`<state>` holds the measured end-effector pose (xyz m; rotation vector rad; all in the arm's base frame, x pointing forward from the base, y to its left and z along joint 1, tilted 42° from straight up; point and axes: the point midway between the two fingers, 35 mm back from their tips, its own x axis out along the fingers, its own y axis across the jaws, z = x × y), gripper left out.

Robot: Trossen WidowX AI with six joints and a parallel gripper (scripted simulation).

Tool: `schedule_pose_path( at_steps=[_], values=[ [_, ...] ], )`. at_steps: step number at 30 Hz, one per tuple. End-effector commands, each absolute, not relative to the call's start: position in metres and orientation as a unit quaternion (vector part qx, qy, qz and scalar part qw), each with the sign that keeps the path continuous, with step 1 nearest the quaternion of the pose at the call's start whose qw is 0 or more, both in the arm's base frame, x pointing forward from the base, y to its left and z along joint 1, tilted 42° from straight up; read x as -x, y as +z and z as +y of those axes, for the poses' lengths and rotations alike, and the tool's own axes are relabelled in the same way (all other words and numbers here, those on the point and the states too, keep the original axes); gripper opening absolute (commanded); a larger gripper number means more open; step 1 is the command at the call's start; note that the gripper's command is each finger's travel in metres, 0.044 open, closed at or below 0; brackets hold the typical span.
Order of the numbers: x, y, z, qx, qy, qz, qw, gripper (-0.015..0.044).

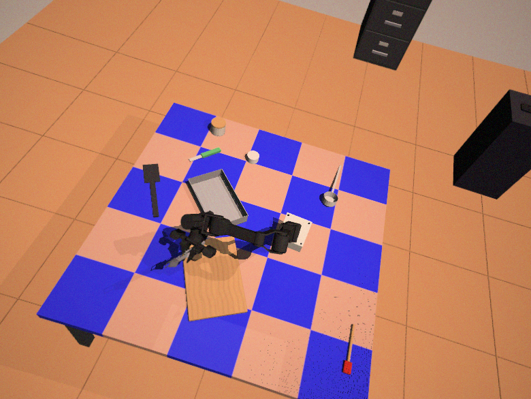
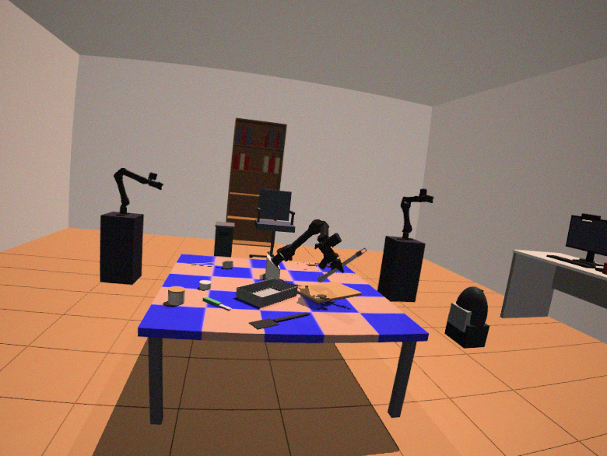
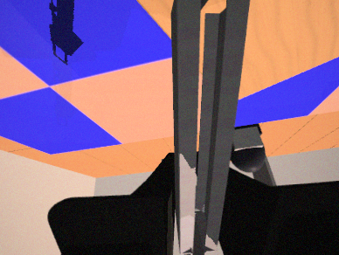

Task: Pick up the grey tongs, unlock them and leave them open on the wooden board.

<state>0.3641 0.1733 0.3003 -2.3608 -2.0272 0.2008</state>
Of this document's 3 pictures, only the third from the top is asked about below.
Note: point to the orange wooden board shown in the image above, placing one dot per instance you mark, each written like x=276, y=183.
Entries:
x=283, y=38

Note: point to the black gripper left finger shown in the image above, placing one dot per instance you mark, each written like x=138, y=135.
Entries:
x=146, y=215

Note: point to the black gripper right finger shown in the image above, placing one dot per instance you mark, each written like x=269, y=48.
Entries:
x=254, y=212

